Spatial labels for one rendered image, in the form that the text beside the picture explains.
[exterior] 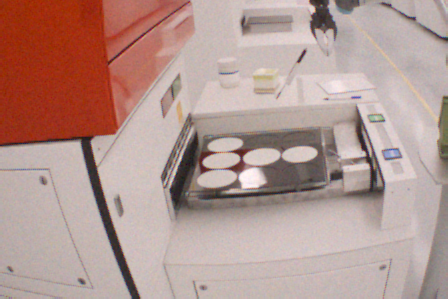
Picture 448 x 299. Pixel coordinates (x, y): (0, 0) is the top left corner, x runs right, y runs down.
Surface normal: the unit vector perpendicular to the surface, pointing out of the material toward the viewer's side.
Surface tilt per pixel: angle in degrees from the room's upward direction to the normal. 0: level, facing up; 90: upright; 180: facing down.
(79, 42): 90
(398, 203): 90
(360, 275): 90
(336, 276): 90
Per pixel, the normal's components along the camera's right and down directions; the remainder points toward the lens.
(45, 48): -0.10, 0.37
